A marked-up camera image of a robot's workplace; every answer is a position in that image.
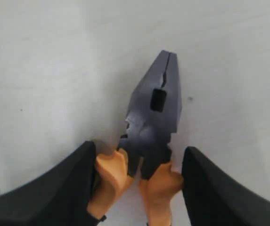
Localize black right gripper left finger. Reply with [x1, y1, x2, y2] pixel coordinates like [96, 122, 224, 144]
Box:
[0, 141, 97, 226]

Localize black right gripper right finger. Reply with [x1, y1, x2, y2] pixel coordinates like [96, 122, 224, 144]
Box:
[181, 146, 270, 226]

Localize orange black handled pliers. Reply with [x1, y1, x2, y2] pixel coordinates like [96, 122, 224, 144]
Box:
[87, 50, 184, 226]

